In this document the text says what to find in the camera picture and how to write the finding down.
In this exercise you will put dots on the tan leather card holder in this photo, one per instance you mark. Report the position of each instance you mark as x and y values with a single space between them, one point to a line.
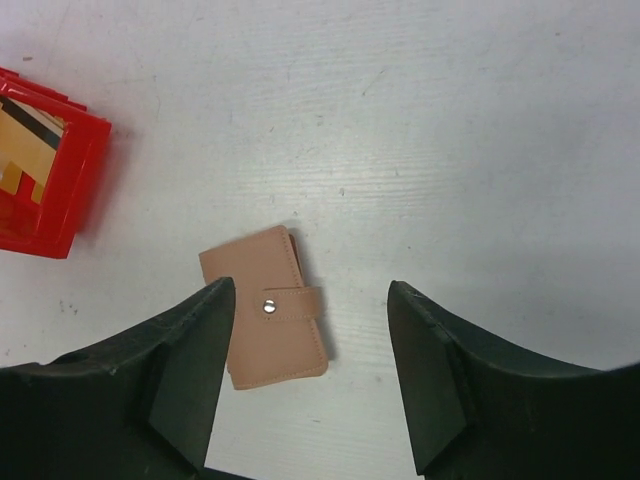
275 335

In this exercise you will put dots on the red plastic bin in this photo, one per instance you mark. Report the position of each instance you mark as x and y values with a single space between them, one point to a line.
48 229

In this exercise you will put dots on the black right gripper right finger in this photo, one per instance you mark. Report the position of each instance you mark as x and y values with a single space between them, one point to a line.
480 407

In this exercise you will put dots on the gold card in bin upper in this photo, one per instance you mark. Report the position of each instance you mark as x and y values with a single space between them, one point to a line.
29 142

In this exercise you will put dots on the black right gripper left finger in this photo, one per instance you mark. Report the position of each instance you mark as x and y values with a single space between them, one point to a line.
138 405

